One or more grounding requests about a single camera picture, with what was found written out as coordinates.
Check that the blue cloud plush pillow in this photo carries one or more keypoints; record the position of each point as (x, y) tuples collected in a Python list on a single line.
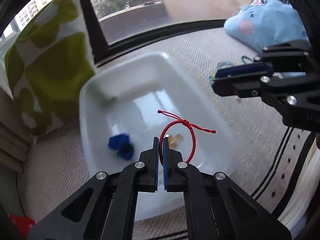
[(264, 25)]

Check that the gold chain jewelry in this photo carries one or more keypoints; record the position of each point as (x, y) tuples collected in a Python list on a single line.
[(174, 140)]

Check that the beige curtain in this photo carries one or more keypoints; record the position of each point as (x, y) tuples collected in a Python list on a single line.
[(15, 137)]

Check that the black window frame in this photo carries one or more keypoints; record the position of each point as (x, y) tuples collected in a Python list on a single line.
[(127, 30)]

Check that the white bedding edge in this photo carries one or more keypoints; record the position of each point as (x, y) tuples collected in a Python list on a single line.
[(303, 193)]

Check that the green white patterned pillow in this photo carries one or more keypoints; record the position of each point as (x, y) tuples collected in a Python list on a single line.
[(48, 64)]

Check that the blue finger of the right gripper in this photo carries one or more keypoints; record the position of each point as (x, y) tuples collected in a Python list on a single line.
[(244, 69), (243, 86)]

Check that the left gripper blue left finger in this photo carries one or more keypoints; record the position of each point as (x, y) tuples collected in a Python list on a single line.
[(148, 179)]

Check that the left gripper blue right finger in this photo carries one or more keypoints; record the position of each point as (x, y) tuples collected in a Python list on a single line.
[(174, 180)]

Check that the white plastic tray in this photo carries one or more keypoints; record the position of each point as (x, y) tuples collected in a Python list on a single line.
[(127, 98)]

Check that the red object at edge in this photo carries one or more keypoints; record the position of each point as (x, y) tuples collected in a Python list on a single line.
[(22, 224)]

